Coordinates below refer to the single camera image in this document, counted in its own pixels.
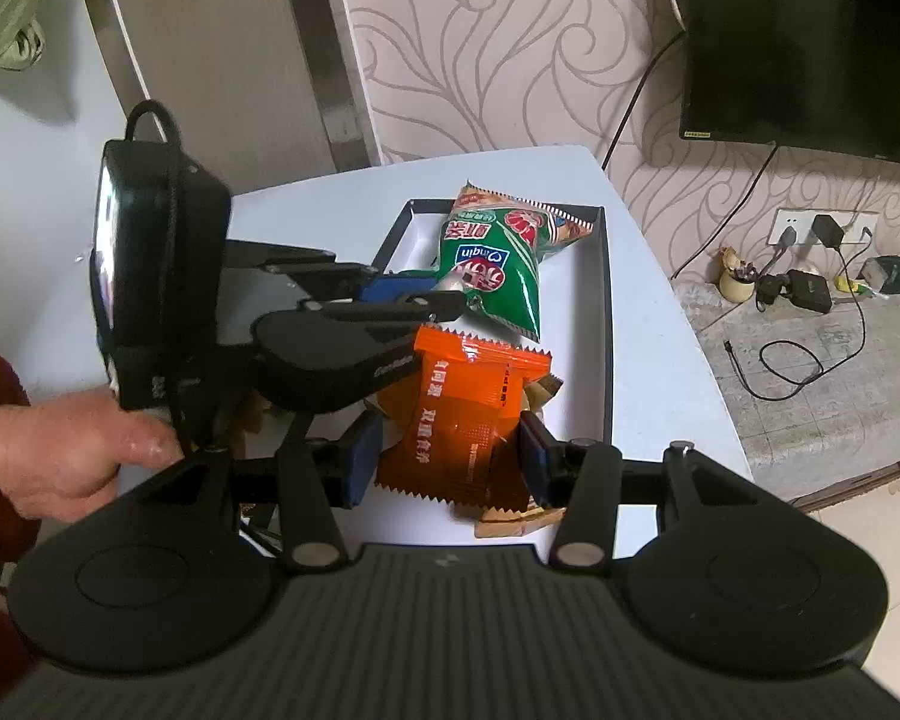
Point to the grey cloth-covered bench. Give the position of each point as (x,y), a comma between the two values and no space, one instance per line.
(832,420)

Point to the black set-top box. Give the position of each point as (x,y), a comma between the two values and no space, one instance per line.
(814,292)

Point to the white wall socket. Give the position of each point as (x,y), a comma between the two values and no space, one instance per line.
(859,225)

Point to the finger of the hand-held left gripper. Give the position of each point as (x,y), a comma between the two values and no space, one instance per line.
(420,305)
(397,286)

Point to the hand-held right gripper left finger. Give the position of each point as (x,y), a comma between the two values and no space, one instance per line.
(364,457)

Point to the green white device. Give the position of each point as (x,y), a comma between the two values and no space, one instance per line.
(889,274)

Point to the person's left hand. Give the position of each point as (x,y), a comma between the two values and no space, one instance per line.
(67,450)

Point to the green striped snack bag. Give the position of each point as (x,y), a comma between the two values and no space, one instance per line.
(495,270)

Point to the orange snack packet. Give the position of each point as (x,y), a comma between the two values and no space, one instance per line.
(457,405)

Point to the grey cardboard box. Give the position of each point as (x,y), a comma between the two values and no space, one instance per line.
(420,229)

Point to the black plug-in charger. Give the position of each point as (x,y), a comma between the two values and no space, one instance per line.
(826,230)

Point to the small cup with items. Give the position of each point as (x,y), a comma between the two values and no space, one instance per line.
(736,286)

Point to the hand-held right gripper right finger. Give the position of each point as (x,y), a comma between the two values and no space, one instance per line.
(534,457)

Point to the black wall television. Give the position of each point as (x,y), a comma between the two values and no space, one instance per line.
(795,37)

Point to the grey plug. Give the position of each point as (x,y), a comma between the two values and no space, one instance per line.
(787,236)

